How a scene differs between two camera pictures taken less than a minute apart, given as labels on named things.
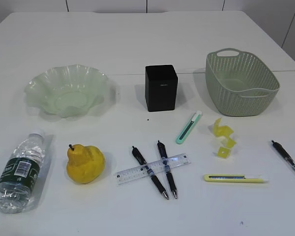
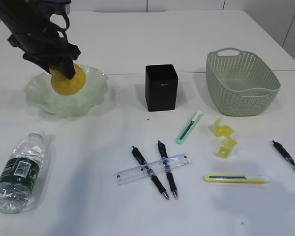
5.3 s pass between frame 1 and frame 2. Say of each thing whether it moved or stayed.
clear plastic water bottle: stayed
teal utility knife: stayed
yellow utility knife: stayed
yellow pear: moved
